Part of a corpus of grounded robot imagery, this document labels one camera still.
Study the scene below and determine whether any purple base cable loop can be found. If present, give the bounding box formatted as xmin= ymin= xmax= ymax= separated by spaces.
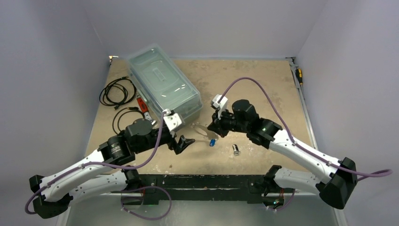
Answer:
xmin=120 ymin=186 xmax=173 ymax=221

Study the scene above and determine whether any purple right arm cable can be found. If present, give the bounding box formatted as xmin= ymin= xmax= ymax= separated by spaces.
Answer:
xmin=217 ymin=77 xmax=393 ymax=182

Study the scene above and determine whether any blue key tag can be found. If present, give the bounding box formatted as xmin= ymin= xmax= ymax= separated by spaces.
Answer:
xmin=209 ymin=139 xmax=216 ymax=147

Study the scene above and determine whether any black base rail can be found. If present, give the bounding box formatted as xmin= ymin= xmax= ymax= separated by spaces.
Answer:
xmin=121 ymin=174 xmax=297 ymax=206

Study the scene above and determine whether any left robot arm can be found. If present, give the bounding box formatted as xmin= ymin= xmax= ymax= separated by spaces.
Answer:
xmin=24 ymin=119 xmax=195 ymax=219

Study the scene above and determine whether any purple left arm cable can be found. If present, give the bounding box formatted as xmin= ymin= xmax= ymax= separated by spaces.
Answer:
xmin=24 ymin=113 xmax=166 ymax=215

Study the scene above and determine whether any small silver cylinder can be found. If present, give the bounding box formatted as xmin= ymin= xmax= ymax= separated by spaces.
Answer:
xmin=232 ymin=144 xmax=240 ymax=156

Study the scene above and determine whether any clear plastic storage box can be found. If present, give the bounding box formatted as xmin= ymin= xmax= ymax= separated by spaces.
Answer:
xmin=123 ymin=44 xmax=203 ymax=123

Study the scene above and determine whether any red handled adjustable wrench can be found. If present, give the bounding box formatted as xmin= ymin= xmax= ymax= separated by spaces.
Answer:
xmin=136 ymin=97 xmax=156 ymax=126

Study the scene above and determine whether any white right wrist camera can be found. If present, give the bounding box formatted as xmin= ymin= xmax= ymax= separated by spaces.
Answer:
xmin=211 ymin=94 xmax=228 ymax=119

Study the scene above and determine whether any yellow black screwdriver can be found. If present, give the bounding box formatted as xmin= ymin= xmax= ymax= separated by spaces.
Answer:
xmin=295 ymin=68 xmax=303 ymax=86

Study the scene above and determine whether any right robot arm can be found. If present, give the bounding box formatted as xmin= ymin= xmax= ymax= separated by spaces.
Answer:
xmin=207 ymin=95 xmax=358 ymax=210

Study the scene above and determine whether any black usb cable loop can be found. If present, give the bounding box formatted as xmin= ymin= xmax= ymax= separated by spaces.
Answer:
xmin=112 ymin=106 xmax=142 ymax=135

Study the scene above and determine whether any coiled black cable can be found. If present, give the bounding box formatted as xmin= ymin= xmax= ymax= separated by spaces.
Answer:
xmin=99 ymin=75 xmax=137 ymax=107

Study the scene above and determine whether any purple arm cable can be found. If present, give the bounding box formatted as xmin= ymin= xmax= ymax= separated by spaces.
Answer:
xmin=217 ymin=77 xmax=393 ymax=182
xmin=24 ymin=113 xmax=166 ymax=215

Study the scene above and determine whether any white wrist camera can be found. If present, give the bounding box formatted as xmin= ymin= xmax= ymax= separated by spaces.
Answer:
xmin=211 ymin=94 xmax=228 ymax=119
xmin=162 ymin=109 xmax=184 ymax=132

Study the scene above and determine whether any metal key organizer plate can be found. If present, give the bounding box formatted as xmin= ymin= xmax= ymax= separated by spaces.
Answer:
xmin=191 ymin=123 xmax=219 ymax=140

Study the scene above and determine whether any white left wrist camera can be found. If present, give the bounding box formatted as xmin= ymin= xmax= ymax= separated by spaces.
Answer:
xmin=162 ymin=109 xmax=184 ymax=132

